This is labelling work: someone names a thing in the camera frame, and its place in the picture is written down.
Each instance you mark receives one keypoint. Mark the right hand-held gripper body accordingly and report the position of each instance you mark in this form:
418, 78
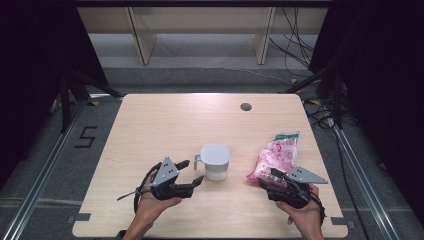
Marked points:
305, 176

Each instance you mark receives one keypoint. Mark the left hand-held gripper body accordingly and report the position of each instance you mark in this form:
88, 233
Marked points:
165, 173

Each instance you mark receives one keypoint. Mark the pink and white plastic bag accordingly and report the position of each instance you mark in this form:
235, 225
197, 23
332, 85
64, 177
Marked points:
276, 155

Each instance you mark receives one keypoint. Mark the person's left hand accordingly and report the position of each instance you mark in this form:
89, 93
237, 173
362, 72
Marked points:
148, 208

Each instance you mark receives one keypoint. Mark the person's right hand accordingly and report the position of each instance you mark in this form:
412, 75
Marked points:
308, 220

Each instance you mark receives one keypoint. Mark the round grey table grommet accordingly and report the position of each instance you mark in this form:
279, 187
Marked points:
246, 107

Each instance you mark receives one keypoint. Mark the yellow tape piece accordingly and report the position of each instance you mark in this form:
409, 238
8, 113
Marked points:
95, 103
314, 101
293, 81

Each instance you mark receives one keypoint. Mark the black metal stand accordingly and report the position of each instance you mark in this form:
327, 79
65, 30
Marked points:
338, 100
65, 106

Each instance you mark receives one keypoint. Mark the black curtain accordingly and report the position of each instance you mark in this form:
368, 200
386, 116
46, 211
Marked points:
383, 83
30, 66

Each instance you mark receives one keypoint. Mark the light wooden shelf unit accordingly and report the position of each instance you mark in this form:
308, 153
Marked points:
140, 43

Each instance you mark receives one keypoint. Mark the metal floor rail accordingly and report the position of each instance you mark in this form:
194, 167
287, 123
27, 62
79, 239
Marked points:
363, 186
43, 180

